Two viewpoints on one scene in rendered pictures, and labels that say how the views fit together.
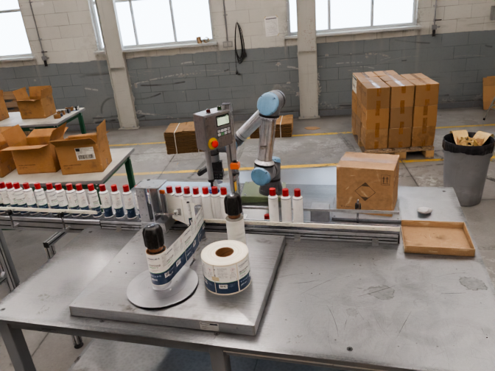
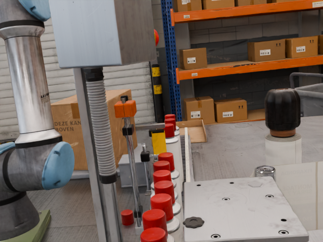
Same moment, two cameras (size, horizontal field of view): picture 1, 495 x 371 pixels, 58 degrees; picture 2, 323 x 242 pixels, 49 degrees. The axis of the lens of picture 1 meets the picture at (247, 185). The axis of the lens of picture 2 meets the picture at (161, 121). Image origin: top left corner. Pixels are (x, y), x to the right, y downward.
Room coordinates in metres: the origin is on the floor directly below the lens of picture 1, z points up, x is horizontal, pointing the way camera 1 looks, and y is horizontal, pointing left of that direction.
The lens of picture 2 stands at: (2.29, 0.83, 1.32)
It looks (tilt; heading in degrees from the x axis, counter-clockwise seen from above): 13 degrees down; 258
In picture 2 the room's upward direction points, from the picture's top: 6 degrees counter-clockwise
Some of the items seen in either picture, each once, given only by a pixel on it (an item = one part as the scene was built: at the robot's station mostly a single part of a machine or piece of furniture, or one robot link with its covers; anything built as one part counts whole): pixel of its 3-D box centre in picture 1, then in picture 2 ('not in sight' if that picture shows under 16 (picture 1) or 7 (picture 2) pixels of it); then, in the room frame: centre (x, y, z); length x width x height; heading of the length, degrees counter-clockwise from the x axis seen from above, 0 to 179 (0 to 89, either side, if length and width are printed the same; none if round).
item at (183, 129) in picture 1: (189, 136); not in sight; (6.34, 0.79, 0.16); 0.65 x 0.54 x 0.32; 87
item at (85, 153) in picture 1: (83, 146); not in sight; (3.57, 1.33, 0.97); 0.51 x 0.39 x 0.37; 178
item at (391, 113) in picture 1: (390, 112); not in sight; (5.64, -1.95, 0.45); 1.20 x 0.84 x 0.89; 174
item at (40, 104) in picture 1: (34, 102); not in sight; (5.78, 2.64, 0.97); 0.43 x 0.42 x 0.37; 169
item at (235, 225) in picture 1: (235, 223); (283, 149); (1.84, 0.07, 1.03); 0.09 x 0.09 x 0.30
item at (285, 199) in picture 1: (286, 207); (172, 151); (2.06, -0.19, 0.98); 0.05 x 0.05 x 0.20
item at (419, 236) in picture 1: (435, 236); (179, 131); (1.85, -0.89, 0.85); 0.30 x 0.26 x 0.04; 74
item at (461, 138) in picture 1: (471, 149); not in sight; (3.91, -2.14, 0.50); 0.42 x 0.41 x 0.28; 83
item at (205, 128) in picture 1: (213, 129); (101, 12); (2.24, 0.15, 1.38); 0.17 x 0.10 x 0.19; 129
